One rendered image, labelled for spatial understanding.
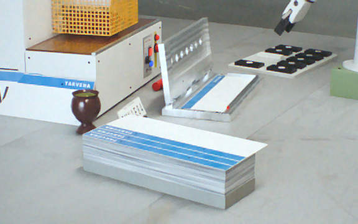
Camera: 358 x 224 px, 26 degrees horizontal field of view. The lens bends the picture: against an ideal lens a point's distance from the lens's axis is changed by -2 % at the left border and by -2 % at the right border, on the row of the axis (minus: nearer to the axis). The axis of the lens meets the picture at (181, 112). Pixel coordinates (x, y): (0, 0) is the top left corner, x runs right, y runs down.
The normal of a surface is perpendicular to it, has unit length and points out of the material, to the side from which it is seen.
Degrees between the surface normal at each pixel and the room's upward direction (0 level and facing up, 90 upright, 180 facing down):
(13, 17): 90
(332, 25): 90
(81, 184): 0
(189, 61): 83
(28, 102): 69
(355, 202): 0
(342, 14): 90
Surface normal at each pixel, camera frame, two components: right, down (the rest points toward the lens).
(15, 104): -0.36, -0.08
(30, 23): 0.95, 0.10
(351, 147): 0.00, -0.95
